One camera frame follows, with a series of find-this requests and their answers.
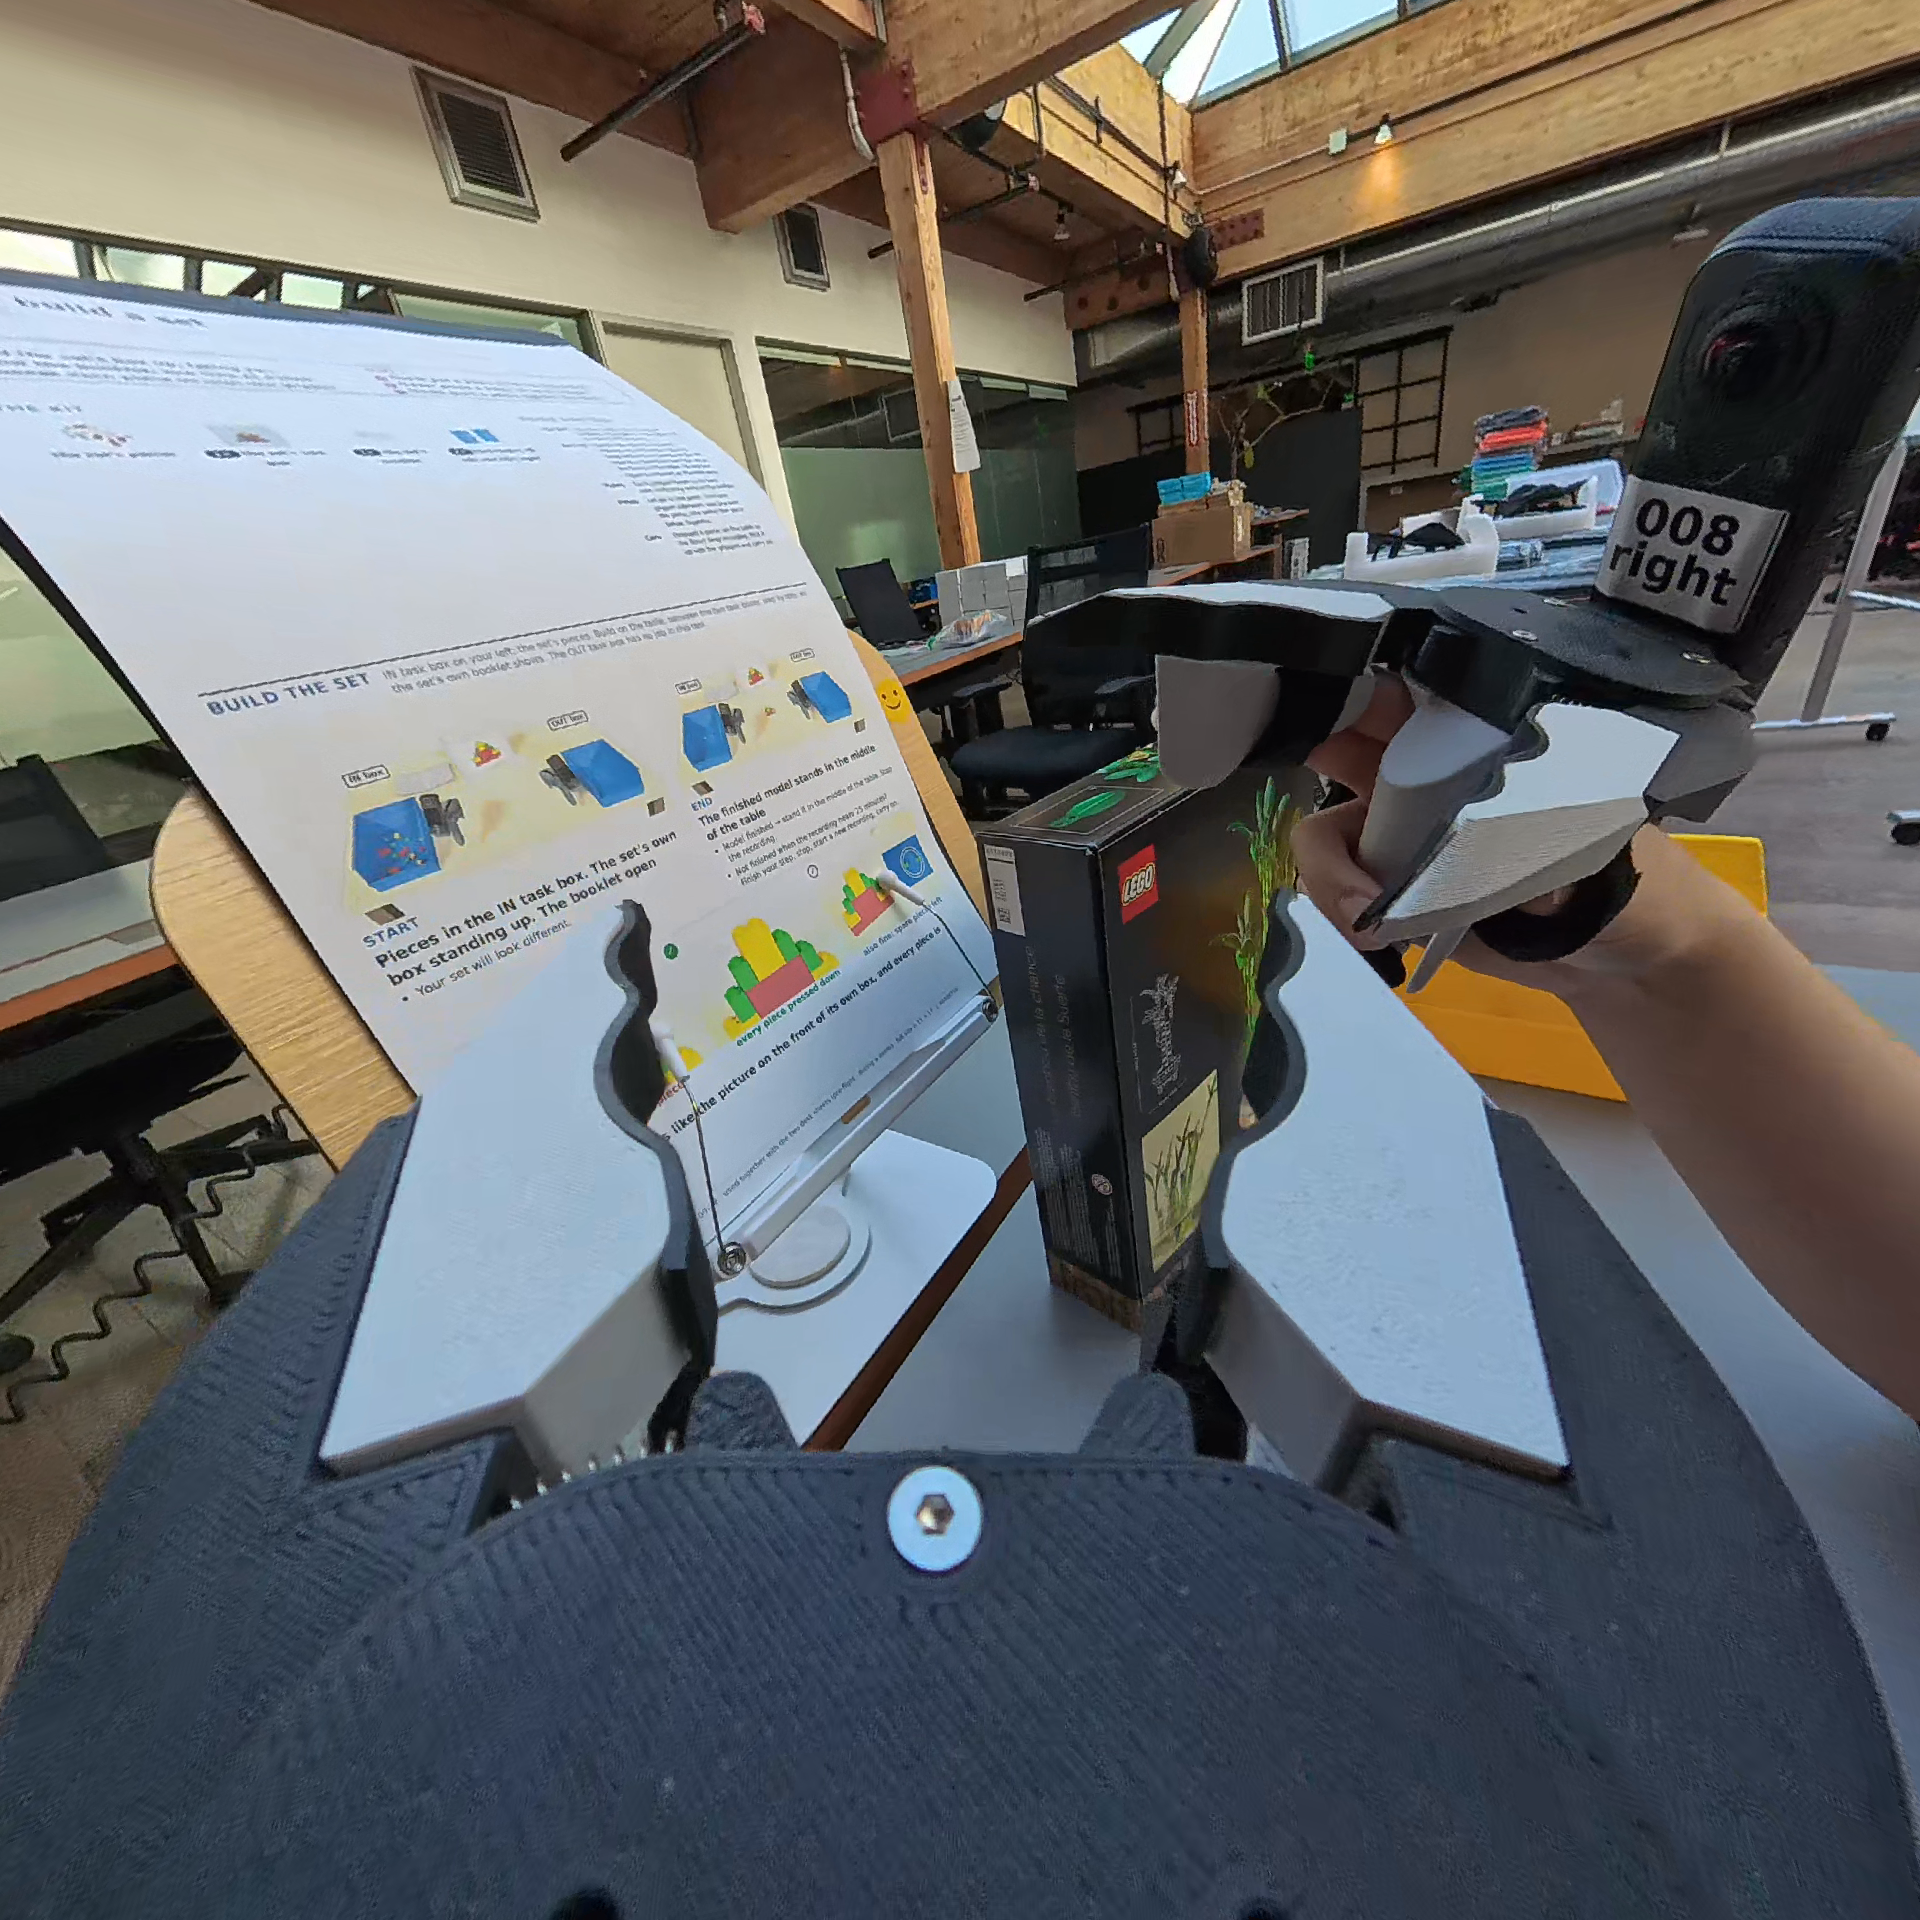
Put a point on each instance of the cardboard box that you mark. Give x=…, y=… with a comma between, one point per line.
x=1200, y=532

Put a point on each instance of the stack of coloured bins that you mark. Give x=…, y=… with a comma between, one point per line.
x=1505, y=451

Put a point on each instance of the white tablet stand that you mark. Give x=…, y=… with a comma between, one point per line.
x=919, y=1198

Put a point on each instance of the black office chair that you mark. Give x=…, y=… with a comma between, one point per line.
x=882, y=595
x=1051, y=686
x=94, y=1049

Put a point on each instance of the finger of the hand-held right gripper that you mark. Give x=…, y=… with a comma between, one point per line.
x=1213, y=718
x=1561, y=806

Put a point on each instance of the stack of white boxes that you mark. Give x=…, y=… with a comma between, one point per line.
x=984, y=590

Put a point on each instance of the white rolling stand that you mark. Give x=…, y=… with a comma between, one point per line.
x=1849, y=595

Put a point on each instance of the white foam tray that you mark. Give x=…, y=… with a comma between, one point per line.
x=1376, y=555

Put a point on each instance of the grey top desk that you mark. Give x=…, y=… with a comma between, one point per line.
x=76, y=948

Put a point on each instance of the potted plant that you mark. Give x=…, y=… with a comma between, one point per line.
x=1250, y=435

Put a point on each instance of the black lego set box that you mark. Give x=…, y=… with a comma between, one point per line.
x=1094, y=1049

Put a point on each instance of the person's right hand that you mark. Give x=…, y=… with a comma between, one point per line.
x=1327, y=850

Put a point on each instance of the printed instruction sheet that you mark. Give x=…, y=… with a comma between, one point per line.
x=448, y=524

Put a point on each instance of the yellow smiley sticker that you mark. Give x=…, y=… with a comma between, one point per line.
x=897, y=705

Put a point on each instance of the wall air vent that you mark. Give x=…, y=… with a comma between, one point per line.
x=1282, y=300
x=801, y=247
x=479, y=142

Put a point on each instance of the person's right forearm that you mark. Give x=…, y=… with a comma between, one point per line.
x=1765, y=1080

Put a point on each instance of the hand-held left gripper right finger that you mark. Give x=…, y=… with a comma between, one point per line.
x=1377, y=1198

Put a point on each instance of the yellow plastic bin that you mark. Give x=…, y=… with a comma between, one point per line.
x=1517, y=1040

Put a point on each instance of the wooden post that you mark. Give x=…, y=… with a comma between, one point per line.
x=937, y=375

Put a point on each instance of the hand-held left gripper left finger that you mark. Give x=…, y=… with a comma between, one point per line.
x=508, y=1198

